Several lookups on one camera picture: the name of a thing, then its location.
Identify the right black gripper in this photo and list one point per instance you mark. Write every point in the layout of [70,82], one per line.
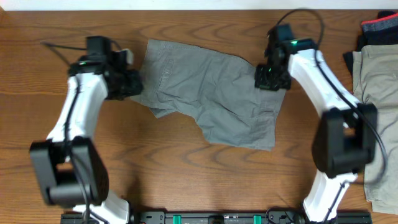
[261,83]

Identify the dark garment red trim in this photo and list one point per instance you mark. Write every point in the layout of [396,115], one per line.
[379,32]

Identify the grey shorts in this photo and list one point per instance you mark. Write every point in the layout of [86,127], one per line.
[216,89]

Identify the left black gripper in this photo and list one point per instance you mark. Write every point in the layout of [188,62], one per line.
[134,88]

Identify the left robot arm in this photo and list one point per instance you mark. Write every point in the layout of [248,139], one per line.
[68,168]

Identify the beige folded shorts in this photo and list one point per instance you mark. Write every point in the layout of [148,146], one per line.
[375,81]

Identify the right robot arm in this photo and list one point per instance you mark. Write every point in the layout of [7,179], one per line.
[344,142]

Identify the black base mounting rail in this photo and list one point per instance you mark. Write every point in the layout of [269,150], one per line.
[275,216]

